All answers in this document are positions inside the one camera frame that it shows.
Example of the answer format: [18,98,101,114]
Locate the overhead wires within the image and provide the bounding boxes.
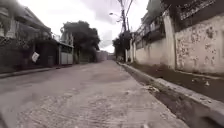
[108,0,138,24]

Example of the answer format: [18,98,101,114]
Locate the low building with pale gate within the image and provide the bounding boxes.
[56,31,75,66]

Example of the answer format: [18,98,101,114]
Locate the grey concrete road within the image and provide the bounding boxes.
[0,59,191,128]

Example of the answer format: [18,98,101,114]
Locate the dark dirt strip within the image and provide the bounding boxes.
[129,62,224,103]

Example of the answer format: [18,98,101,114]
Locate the dark tree beside pole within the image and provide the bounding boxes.
[112,30,133,62]

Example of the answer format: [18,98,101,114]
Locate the dark building with balcony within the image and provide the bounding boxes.
[0,0,60,73]

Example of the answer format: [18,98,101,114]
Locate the pale distant building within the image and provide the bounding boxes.
[96,49,116,63]

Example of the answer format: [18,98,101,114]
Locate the white sign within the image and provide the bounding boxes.
[31,51,41,64]

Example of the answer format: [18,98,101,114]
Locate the large dark tree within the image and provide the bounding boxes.
[61,20,101,64]

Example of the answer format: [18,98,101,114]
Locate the concrete kerb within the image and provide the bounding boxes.
[117,61,224,128]

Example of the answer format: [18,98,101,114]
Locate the building with railing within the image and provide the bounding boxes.
[131,0,224,51]

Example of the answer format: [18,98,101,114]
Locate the utility pole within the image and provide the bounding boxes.
[119,0,130,63]

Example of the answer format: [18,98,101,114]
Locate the raised concrete pavement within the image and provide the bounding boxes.
[0,64,73,80]

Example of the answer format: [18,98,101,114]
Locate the pale weathered wall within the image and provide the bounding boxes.
[124,13,224,76]

